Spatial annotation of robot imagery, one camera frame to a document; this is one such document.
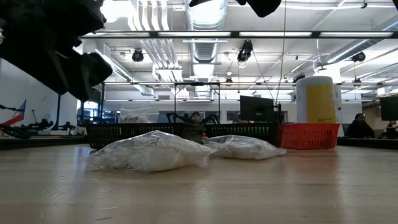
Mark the white yellow wipes canister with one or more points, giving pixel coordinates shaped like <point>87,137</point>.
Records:
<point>320,102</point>

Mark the black round spotlight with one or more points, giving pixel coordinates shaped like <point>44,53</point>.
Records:
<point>137,56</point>
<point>358,56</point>

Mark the person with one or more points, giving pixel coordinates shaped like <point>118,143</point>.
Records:
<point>360,129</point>
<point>196,118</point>

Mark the red and blue board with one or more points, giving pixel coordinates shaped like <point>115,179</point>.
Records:
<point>15,119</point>

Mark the black background robot arms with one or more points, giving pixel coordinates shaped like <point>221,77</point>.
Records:
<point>37,126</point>

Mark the black hanging camera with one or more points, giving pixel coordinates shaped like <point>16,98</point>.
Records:
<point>245,49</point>

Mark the red plastic basket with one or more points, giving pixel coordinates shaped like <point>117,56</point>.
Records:
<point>311,137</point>

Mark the black metal workstation frame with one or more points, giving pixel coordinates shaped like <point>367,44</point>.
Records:
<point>59,112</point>

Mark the black metal gantry frame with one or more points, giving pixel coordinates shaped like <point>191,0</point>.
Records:
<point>234,34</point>

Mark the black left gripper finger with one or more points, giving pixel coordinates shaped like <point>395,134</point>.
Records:
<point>90,74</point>

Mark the black monitor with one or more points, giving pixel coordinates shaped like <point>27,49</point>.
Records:
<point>256,109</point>
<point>388,109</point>

